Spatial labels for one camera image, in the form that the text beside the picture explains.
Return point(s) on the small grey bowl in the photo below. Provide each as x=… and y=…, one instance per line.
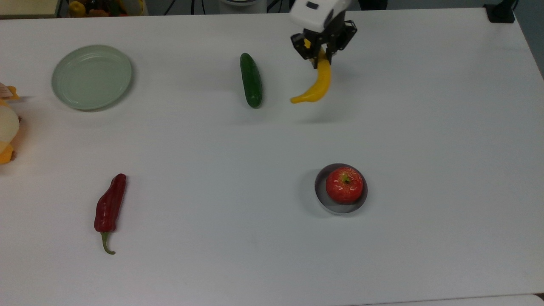
x=324, y=199

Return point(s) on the red apple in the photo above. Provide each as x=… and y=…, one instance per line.
x=344, y=185

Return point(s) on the pale green plastic plate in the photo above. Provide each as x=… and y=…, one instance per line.
x=91, y=77

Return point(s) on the box of toy fruit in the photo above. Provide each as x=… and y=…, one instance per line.
x=104, y=7

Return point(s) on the yellow banana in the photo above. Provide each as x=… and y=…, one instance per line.
x=323, y=83

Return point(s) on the beige wooden side table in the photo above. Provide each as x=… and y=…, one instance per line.
x=27, y=7

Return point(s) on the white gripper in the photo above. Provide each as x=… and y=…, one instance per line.
x=314, y=15

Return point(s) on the green cucumber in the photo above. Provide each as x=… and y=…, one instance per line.
x=251, y=80

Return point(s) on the black table clamp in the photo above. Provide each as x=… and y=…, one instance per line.
x=500, y=12

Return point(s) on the yellow white plush toy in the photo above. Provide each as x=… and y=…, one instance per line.
x=6, y=127

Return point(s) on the red chili pepper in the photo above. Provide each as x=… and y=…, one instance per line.
x=109, y=206

